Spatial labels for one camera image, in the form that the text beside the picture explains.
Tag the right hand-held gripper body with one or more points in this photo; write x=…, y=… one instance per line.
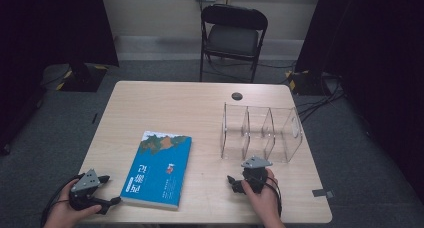
x=256, y=174

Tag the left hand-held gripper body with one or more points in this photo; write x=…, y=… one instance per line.
x=85, y=184

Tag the clear acrylic book rack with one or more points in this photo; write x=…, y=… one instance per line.
x=260, y=134

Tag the blue book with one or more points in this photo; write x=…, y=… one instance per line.
x=156, y=171

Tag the person's right hand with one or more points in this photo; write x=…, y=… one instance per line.
x=266, y=206

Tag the person's left hand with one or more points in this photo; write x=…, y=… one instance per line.
x=63, y=214

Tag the grey tape strip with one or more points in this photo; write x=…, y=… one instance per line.
x=321, y=193

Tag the black stand base yellow stripes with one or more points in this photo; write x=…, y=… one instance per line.
x=83, y=79
x=305, y=83

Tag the black folding chair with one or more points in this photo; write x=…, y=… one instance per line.
x=233, y=38

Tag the black curtain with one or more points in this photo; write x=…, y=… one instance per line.
x=50, y=28
x=376, y=54

